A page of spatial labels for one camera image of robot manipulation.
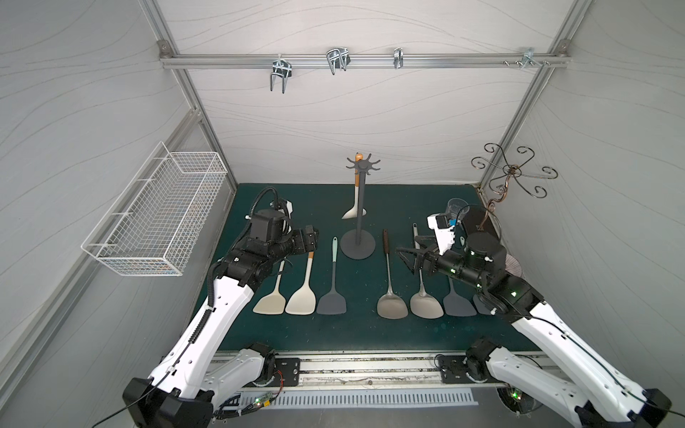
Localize grey spatula mint handle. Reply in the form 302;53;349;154
442;277;477;317
472;295;491;316

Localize steel turner wood handle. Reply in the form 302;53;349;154
376;229;409;320

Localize white spoon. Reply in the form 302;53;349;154
342;153;367;220
285;251;316;316

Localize grey spatula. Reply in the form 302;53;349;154
316;236;347;316

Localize cream spatula mint handle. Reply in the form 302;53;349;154
253;260;285;316

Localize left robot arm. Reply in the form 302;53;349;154
122;187;319;427

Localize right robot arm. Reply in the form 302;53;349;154
396;213;673;427

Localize grey utensil rack stand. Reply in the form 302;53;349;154
339;153;379;260

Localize clear drinking glass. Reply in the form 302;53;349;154
446;198;470;222

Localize green mat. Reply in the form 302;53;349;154
216;184;534;351

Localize striped ceramic bowl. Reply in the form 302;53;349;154
505;254;523;277

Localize copper mug tree stand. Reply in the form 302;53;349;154
462;143;559;239

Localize white vent strip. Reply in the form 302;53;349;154
268;387;479;410

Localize metal hook left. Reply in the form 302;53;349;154
269;58;293;94

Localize metal hook middle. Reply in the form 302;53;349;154
326;47;351;75

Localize metal hook small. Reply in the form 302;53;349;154
394;47;404;70

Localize metal hook right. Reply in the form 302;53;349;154
502;48;550;70

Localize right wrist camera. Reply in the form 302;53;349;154
426;213;457;255

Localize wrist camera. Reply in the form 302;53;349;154
426;213;457;255
278;199;294;231

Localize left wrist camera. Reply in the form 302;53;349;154
278;199;294;231

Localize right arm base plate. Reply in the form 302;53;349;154
433;354;487;384

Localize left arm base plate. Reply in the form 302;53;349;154
249;356;301;388

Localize aluminium front rail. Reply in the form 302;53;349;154
149;350;589;394

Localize aluminium rail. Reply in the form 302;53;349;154
160;49;571;70
149;350;589;394

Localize white wire basket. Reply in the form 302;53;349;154
80;142;228;277

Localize aluminium top rail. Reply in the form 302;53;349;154
160;49;571;70

